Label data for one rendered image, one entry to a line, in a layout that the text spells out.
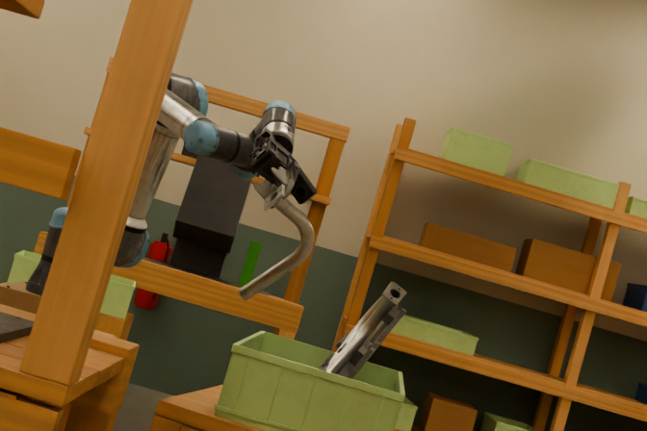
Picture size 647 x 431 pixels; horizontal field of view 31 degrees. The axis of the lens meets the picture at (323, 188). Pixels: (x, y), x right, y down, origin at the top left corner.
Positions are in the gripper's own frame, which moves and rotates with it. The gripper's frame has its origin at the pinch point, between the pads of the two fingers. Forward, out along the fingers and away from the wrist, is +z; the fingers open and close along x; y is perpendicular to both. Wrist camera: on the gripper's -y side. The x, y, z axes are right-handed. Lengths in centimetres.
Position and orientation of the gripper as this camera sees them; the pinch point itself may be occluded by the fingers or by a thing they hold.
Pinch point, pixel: (280, 201)
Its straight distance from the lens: 245.0
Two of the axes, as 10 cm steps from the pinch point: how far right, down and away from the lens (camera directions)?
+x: 7.1, -5.9, -3.9
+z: -0.1, 5.5, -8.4
